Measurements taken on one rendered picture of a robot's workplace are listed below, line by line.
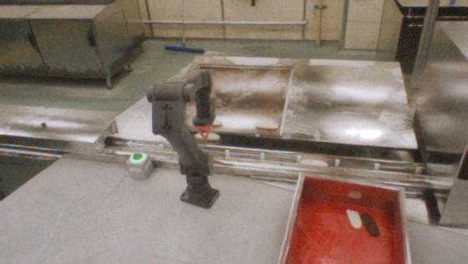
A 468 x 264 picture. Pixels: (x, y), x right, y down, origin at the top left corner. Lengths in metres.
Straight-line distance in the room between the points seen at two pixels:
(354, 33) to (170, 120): 4.02
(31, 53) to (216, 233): 3.73
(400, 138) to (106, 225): 1.12
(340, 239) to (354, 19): 3.76
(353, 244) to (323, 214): 0.14
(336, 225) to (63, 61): 3.67
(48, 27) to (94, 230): 3.24
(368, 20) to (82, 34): 3.22
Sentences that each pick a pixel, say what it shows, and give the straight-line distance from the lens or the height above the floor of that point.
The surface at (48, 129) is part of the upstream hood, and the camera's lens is 1.74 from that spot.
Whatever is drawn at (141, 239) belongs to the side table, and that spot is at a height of 0.82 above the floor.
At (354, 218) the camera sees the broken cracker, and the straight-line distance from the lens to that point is 1.23.
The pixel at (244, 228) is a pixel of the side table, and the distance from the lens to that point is 1.18.
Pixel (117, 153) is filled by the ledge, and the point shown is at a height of 0.86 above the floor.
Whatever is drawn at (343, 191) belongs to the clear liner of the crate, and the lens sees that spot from 1.24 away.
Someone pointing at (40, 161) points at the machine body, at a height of 0.79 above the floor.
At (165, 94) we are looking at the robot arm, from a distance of 0.89.
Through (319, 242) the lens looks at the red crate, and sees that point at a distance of 1.15.
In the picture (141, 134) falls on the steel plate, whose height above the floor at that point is 0.82.
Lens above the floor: 1.70
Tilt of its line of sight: 32 degrees down
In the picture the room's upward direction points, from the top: 4 degrees counter-clockwise
